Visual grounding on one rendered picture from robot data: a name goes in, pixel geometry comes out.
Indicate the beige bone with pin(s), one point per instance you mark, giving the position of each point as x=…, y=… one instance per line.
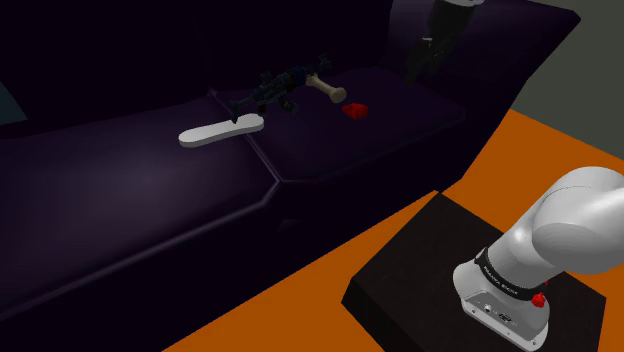
x=325, y=88

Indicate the black toy rifle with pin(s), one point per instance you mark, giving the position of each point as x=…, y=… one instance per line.
x=273, y=88

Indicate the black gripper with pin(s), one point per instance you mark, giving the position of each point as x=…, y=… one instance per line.
x=447, y=24

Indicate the black robot stand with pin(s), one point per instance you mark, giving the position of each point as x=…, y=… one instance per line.
x=419, y=273

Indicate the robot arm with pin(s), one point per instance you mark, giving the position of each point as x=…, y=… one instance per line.
x=575, y=219

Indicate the small red block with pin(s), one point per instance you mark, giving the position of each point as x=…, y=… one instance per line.
x=356, y=111

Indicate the white oblong flat board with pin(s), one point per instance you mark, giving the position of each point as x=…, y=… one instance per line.
x=219, y=130

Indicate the dark purple sofa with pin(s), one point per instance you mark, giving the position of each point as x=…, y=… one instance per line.
x=122, y=195

